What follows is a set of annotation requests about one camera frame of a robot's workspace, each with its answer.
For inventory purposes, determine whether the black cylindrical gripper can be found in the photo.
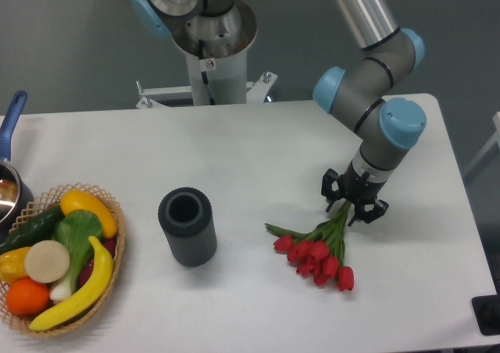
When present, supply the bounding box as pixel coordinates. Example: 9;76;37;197
321;158;392;226

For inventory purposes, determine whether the red tulip bouquet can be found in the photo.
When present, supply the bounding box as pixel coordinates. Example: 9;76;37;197
265;201;355;291

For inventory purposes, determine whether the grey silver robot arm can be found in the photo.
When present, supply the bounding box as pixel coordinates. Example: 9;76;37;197
130;0;427;223

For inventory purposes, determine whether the white furniture piece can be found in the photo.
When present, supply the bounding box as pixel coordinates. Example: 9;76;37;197
462;112;499;185

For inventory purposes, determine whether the dark grey ribbed vase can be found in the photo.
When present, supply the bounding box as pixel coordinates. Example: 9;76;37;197
157;187;217;267

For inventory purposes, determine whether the black device at table edge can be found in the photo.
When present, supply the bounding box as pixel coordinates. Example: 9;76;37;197
471;294;499;336

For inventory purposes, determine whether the dark red vegetable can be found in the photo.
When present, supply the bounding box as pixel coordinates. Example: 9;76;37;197
78;237;116;288

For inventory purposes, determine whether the yellow banana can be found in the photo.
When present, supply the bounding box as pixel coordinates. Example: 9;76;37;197
29;236;113;332

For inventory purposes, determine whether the green bok choy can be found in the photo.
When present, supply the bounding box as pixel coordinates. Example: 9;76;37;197
50;209;103;303

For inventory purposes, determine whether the yellow squash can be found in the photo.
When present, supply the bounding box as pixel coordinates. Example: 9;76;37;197
59;189;118;239

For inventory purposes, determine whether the woven wicker basket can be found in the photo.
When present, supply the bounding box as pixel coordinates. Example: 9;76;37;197
1;182;126;338

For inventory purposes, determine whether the beige round disc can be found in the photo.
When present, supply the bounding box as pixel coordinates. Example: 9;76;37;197
24;240;70;283

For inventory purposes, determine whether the dark green cucumber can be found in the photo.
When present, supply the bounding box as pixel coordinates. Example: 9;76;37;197
1;205;64;254

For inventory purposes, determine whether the orange fruit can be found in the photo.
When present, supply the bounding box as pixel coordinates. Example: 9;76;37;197
5;277;49;316

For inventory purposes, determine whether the yellow bell pepper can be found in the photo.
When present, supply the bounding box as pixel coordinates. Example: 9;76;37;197
1;247;30;283

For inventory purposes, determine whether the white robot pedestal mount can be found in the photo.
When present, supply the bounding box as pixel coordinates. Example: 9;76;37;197
135;48;278;109

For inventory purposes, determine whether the blue handled saucepan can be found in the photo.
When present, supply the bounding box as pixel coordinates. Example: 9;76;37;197
1;91;34;242

